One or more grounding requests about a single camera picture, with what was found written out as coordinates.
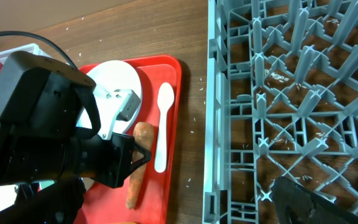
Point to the clear plastic bin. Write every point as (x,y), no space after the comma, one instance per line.
(31,48)

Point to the orange carrot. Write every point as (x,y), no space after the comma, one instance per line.
(144,136)

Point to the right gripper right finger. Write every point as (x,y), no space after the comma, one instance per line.
(295,204)

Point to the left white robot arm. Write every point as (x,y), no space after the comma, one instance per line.
(29,159)

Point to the grey dishwasher rack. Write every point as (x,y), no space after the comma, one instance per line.
(281,101)

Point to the red serving tray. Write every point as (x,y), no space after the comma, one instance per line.
(106,205)

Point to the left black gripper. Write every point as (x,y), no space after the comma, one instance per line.
(105,161)

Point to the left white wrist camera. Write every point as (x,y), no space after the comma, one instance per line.
(118,108)

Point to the white plastic spoon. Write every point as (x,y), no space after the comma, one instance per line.
(165,100)

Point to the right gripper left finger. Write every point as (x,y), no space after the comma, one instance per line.
(58,203)

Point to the large light blue plate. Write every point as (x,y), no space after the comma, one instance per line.
(112,73)

